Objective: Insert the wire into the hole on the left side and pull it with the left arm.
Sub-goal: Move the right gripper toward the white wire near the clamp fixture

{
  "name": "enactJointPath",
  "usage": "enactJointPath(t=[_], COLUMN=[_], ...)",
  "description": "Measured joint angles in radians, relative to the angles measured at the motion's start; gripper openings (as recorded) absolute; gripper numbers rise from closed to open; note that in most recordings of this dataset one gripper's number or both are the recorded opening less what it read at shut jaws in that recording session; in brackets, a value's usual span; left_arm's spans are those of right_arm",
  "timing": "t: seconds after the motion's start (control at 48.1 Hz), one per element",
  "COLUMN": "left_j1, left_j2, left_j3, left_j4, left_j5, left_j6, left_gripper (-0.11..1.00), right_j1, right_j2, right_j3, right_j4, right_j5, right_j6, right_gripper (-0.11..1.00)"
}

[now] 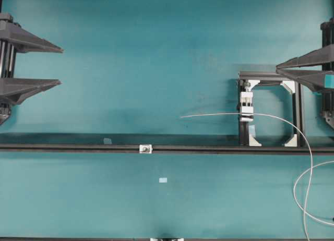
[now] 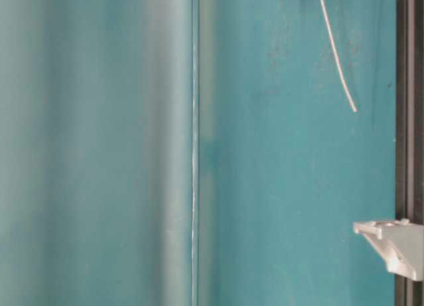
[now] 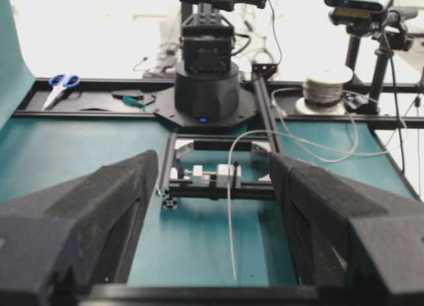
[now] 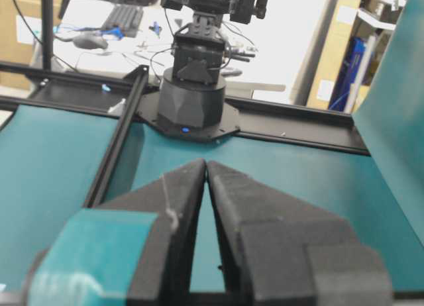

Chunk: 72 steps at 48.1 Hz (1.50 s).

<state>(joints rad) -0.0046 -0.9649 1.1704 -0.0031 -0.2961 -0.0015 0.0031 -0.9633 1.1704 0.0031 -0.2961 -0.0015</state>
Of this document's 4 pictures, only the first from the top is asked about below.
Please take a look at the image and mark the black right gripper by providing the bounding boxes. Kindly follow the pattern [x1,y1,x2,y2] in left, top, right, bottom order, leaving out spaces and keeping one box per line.
[276,21,334,127]

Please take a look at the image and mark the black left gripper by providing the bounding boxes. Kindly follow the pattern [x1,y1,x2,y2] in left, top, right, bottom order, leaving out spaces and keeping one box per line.
[0,13,64,126]

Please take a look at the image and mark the thin white wire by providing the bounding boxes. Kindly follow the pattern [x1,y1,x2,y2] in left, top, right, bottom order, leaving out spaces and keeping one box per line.
[180,112,334,239]

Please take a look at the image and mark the pale tape patch on table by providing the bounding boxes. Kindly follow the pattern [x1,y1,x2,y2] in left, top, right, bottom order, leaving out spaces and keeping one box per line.
[159,177,168,183]

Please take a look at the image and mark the black aluminium rectangular frame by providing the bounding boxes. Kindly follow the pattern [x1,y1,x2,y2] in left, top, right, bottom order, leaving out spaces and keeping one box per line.
[237,71,305,147]

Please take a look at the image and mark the white corner bracket lower right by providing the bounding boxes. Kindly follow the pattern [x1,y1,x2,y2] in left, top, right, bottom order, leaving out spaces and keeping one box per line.
[284,134,298,147]

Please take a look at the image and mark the white corner bracket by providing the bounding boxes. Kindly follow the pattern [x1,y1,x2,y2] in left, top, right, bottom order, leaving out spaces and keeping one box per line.
[248,134,262,147]
[284,134,298,147]

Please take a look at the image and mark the white wire clamp block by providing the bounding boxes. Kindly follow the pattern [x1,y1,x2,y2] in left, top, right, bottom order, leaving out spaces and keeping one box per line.
[239,92,254,122]

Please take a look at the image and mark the long black aluminium rail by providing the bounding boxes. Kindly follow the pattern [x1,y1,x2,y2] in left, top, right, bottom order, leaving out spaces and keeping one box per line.
[0,142,334,156]

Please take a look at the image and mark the white corner bracket lower left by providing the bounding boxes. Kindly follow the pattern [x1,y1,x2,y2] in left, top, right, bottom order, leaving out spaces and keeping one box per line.
[248,134,262,147]

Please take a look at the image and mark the pale tape patch near rail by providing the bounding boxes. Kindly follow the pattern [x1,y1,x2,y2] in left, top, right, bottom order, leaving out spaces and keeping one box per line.
[103,138,112,144]

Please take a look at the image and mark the white bracket with hole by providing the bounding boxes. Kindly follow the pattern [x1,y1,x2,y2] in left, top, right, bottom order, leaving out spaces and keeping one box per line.
[139,144,152,154]

